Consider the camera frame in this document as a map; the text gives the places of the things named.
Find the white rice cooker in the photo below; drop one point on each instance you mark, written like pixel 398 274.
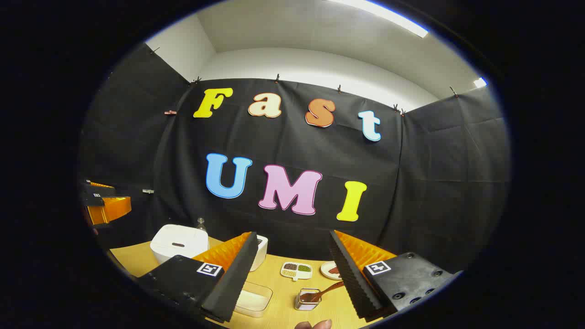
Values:
pixel 178 242

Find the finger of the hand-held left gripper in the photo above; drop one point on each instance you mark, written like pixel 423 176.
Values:
pixel 98 192
pixel 112 209

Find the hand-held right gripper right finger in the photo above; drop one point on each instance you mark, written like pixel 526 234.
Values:
pixel 352 283

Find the white plate with meat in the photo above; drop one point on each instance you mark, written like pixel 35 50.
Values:
pixel 329 270

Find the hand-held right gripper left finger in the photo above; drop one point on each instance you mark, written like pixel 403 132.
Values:
pixel 233 283

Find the white toaster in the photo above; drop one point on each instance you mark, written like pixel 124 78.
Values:
pixel 260 251

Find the black backdrop cloth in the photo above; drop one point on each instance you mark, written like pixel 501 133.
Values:
pixel 292 151

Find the ceiling light strip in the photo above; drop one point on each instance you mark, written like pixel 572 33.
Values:
pixel 384 17

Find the white divided bean dish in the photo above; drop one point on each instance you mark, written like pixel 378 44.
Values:
pixel 296 269

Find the clear container of rice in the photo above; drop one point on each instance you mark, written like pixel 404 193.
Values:
pixel 252 299

